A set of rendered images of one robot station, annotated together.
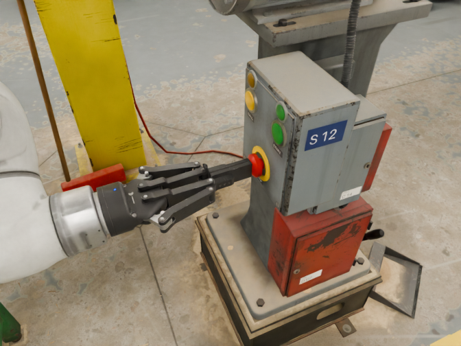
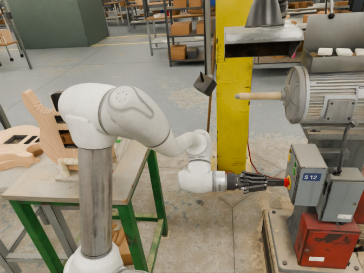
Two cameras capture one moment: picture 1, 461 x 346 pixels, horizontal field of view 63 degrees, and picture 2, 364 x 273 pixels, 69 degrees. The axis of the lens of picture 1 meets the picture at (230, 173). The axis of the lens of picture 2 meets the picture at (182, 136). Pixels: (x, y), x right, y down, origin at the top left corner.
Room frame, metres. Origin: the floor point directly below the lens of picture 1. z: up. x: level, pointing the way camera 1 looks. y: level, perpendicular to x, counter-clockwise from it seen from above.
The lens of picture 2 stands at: (-0.46, -0.14, 1.75)
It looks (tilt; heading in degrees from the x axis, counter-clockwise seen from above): 32 degrees down; 33
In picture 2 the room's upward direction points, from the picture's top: 5 degrees counter-clockwise
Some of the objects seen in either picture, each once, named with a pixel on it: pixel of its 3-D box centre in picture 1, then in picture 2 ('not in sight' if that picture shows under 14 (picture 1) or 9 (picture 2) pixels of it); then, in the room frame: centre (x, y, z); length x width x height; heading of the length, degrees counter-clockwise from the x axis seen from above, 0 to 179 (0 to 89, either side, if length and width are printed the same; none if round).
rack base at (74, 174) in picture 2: not in sight; (87, 171); (0.16, 0.86, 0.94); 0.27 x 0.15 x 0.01; 113
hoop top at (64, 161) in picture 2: not in sight; (77, 161); (0.11, 0.84, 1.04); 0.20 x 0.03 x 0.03; 112
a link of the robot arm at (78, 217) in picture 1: (82, 218); (220, 181); (0.34, 0.21, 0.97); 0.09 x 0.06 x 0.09; 24
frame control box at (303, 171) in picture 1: (315, 129); (318, 176); (0.53, -0.15, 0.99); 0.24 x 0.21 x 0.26; 113
